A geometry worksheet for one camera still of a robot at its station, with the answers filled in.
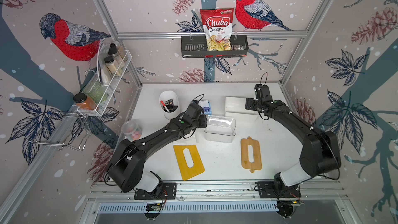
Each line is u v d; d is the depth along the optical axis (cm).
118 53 83
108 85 71
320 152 44
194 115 66
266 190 73
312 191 73
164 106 95
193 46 95
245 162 81
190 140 83
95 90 71
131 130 87
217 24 80
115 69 78
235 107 104
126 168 42
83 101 59
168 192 73
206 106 100
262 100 68
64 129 56
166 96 95
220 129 95
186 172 79
